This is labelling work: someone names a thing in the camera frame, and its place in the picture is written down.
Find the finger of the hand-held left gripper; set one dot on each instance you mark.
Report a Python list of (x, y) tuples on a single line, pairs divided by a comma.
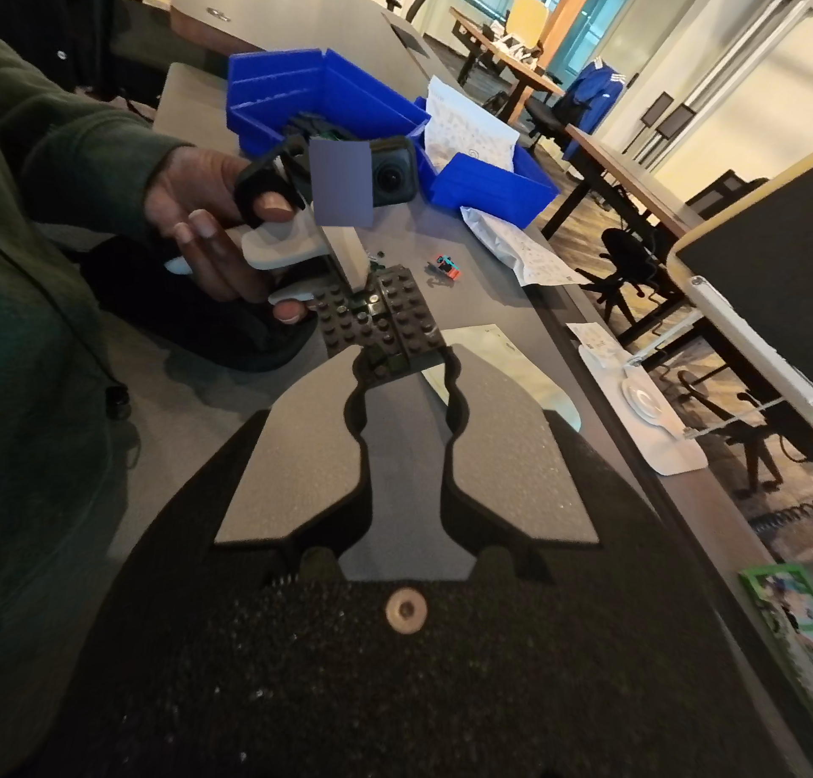
[(349, 257)]

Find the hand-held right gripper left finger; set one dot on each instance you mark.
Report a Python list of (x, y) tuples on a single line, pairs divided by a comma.
[(292, 467)]

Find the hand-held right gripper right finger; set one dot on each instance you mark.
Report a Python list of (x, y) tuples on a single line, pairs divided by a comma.
[(521, 467)]

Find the grey studded building plate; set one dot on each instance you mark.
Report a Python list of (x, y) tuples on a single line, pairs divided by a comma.
[(406, 308)]

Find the dark desk divider panel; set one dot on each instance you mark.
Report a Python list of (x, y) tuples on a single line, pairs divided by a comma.
[(762, 244)]

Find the person's left hand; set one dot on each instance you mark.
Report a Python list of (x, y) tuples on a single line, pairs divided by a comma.
[(203, 219)]

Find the pile of small building pieces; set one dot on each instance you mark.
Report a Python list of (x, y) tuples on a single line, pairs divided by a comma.
[(376, 258)]

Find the blue plastic bin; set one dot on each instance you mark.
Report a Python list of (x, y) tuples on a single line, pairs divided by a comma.
[(483, 187), (368, 98)]

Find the heap of dark building pieces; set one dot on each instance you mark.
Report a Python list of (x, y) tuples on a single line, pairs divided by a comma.
[(317, 127)]

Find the small orange blue toy piece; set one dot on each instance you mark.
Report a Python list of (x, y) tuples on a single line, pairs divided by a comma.
[(446, 268)]

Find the open instruction booklet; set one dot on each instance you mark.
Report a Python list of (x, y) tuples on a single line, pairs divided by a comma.
[(508, 359)]

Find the white round plate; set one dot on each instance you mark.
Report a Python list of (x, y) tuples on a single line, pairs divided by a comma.
[(648, 397)]

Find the white flat tray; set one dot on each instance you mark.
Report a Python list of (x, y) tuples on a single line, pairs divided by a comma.
[(673, 448)]

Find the wooden table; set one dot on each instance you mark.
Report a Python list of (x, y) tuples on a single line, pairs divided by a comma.
[(635, 175), (508, 60)]

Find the blue sports jacket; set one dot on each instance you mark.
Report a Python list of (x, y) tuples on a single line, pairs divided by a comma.
[(594, 98)]

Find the wooden pillar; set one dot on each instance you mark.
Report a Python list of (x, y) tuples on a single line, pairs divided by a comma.
[(571, 10)]

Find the person's dark green hoodie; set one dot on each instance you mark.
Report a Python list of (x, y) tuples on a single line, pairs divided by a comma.
[(44, 410)]

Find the black sign stand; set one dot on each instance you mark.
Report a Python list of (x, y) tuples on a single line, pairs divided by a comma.
[(654, 108), (676, 121)]

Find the colourful printed toy box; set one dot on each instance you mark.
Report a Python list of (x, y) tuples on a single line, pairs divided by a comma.
[(781, 619)]

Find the black jacket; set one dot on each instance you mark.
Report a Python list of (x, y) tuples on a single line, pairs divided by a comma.
[(51, 16)]

